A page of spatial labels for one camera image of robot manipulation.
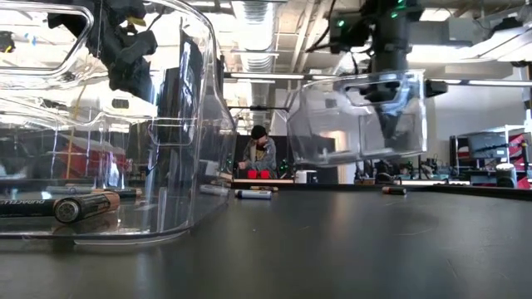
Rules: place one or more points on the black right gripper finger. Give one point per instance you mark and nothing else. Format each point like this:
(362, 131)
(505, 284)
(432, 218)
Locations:
(394, 116)
(384, 120)

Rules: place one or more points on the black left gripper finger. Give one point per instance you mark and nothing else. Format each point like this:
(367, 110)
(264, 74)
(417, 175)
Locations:
(117, 74)
(139, 66)

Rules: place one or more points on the clear plastic bin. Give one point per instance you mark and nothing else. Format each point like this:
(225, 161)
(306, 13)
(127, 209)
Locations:
(187, 166)
(332, 137)

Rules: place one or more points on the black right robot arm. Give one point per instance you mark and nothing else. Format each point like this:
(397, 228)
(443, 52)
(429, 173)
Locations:
(390, 45)

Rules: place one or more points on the small dark partition panel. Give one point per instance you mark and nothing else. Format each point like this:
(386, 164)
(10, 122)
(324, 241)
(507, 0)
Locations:
(170, 108)

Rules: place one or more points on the background robot station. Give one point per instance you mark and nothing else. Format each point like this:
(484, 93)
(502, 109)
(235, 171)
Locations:
(382, 176)

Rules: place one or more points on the ceiling light strip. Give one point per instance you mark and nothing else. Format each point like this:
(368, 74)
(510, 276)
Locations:
(451, 81)
(324, 77)
(266, 76)
(498, 83)

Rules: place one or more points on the red storage crate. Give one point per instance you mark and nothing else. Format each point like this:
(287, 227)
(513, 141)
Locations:
(91, 162)

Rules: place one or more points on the metal shelf rack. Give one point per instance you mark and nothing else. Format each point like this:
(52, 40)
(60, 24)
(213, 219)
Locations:
(54, 141)

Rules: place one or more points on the computer monitor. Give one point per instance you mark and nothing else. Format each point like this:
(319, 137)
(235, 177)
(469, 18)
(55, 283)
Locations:
(486, 145)

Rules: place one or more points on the grey cylindrical speaker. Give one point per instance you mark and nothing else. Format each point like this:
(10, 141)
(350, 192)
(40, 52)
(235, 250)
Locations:
(506, 176)

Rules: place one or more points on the person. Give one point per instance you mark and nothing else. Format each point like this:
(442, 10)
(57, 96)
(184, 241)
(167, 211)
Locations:
(259, 155)

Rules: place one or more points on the small red box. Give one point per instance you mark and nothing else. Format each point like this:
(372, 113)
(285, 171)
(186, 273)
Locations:
(252, 174)
(265, 174)

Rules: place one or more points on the black gantry frame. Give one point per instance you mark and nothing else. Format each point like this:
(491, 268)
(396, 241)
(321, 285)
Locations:
(257, 109)

